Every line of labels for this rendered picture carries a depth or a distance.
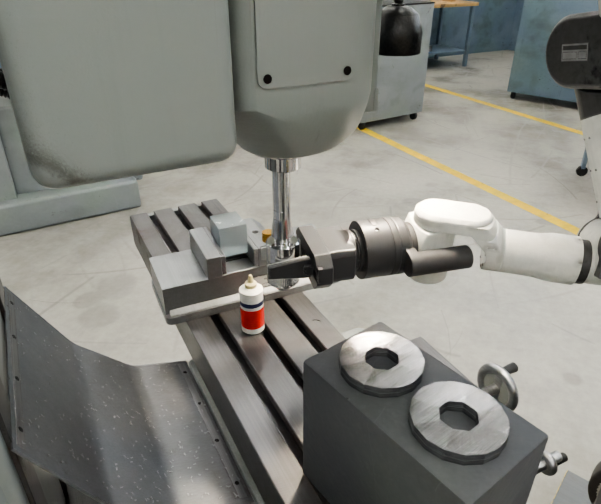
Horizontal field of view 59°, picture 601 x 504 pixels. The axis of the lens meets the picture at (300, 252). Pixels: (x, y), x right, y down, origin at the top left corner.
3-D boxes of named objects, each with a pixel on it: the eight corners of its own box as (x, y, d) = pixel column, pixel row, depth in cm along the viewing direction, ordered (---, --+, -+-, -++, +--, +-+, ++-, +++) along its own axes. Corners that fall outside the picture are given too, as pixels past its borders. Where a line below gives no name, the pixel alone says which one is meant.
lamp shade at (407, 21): (429, 51, 75) (435, 3, 72) (403, 58, 70) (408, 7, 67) (386, 46, 79) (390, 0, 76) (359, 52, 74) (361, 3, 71)
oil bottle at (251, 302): (259, 318, 95) (256, 266, 89) (268, 331, 92) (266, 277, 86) (238, 324, 93) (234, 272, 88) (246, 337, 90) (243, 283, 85)
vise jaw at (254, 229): (260, 232, 108) (260, 215, 106) (284, 261, 98) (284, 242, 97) (233, 238, 106) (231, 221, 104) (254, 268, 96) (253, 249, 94)
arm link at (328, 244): (295, 210, 80) (369, 201, 82) (295, 265, 84) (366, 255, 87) (318, 250, 69) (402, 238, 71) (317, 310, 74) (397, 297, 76)
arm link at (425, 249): (374, 206, 80) (442, 198, 82) (368, 263, 86) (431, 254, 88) (404, 247, 71) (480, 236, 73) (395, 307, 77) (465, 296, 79)
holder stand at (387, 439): (370, 427, 73) (381, 310, 63) (511, 553, 58) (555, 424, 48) (301, 473, 67) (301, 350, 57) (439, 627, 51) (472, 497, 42)
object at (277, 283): (268, 270, 80) (267, 238, 77) (300, 270, 79) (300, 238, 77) (265, 287, 76) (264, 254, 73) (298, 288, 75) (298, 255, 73)
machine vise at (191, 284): (310, 248, 117) (310, 203, 112) (342, 281, 105) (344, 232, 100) (151, 284, 104) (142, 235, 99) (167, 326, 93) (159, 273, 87)
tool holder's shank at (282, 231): (272, 234, 76) (270, 160, 70) (294, 235, 75) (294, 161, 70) (270, 245, 73) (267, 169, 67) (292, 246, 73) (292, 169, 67)
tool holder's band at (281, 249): (267, 238, 77) (267, 231, 76) (300, 238, 77) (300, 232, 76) (264, 254, 73) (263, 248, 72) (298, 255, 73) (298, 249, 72)
